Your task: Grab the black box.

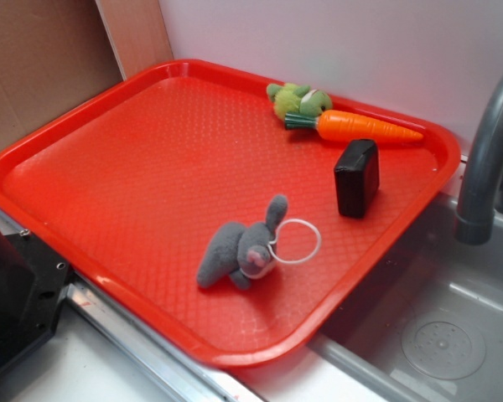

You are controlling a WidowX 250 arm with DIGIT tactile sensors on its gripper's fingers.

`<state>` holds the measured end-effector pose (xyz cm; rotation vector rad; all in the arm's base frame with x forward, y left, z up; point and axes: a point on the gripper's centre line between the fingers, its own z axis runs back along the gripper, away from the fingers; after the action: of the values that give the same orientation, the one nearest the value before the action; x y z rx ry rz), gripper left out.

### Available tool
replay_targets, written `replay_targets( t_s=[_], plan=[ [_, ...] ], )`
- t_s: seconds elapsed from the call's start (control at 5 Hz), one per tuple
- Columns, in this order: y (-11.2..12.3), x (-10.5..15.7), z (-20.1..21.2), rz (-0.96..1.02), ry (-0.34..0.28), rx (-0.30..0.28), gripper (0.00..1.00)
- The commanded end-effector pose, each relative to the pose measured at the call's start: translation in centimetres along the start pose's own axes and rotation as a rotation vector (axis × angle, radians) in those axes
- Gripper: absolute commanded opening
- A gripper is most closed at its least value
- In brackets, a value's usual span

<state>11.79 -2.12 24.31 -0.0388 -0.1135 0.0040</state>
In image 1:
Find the metal rail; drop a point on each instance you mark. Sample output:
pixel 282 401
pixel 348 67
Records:
pixel 101 353

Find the black box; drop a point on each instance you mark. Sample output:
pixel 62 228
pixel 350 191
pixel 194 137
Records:
pixel 357 178

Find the brown cardboard sheet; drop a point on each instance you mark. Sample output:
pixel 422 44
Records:
pixel 54 55

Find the grey faucet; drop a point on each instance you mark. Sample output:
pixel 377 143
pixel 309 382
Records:
pixel 481 193

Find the grey plastic sink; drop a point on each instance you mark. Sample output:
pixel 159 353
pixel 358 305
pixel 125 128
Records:
pixel 426 323

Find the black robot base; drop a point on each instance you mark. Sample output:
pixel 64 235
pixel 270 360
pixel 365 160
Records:
pixel 33 284

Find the green plush toy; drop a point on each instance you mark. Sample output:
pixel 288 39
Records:
pixel 301 99

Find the orange plastic carrot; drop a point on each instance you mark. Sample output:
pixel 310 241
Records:
pixel 343 126

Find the grey plush bunny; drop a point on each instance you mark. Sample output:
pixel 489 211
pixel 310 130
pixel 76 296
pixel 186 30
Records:
pixel 245 254

